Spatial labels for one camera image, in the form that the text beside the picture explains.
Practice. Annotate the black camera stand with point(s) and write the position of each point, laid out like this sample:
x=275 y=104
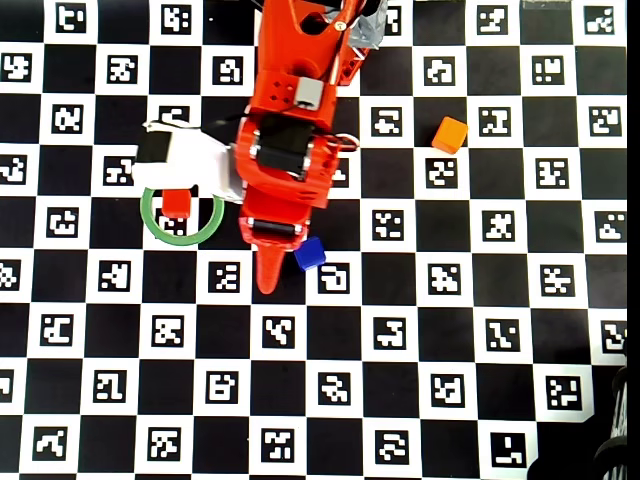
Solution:
x=607 y=460

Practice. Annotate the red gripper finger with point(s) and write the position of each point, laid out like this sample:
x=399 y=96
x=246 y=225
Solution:
x=270 y=270

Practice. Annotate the blue cube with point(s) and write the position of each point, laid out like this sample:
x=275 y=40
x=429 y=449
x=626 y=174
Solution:
x=311 y=255

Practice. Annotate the black white ArUco checkerboard mat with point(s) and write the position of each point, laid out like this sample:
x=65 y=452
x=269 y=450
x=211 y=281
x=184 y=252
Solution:
x=75 y=325

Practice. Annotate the red cube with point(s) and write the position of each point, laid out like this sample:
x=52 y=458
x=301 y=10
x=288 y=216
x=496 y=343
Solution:
x=176 y=205

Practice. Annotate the orange cube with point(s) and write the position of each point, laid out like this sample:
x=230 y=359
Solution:
x=450 y=135

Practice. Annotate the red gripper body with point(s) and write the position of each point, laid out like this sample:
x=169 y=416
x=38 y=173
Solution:
x=273 y=227

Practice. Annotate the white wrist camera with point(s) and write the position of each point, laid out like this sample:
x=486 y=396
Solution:
x=200 y=160

